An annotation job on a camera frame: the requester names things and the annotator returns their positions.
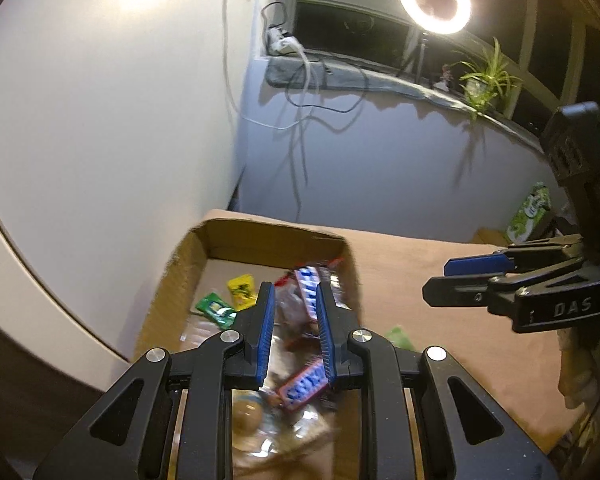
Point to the cardboard box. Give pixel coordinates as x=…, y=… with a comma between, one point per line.
x=260, y=242

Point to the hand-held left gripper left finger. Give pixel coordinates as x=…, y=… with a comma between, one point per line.
x=262, y=330

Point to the green and white snack packet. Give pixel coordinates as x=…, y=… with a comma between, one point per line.
x=215, y=307

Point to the potted spider plant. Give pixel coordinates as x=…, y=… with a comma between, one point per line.
x=485, y=82

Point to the small figurine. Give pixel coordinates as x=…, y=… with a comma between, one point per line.
x=446, y=77

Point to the green and white bag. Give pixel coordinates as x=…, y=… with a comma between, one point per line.
x=530, y=212

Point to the blue and white snack bar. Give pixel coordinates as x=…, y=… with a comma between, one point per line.
x=306, y=285

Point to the blue and red chocolate bar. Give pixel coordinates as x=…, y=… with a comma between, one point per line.
x=302, y=385

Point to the clear packet with round cookie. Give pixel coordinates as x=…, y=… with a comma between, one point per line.
x=247, y=412

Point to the clear packet of red candies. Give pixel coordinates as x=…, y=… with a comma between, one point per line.
x=334, y=262

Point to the green snack wrapper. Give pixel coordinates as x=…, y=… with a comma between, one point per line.
x=401, y=337

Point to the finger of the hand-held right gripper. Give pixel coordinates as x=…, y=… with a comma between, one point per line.
x=475, y=265
x=555, y=305

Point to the white power strip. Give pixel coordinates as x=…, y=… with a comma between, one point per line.
x=284, y=42

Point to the yellow snack packet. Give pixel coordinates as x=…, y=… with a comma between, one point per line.
x=242, y=290

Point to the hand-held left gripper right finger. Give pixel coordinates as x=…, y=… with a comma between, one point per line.
x=326, y=330

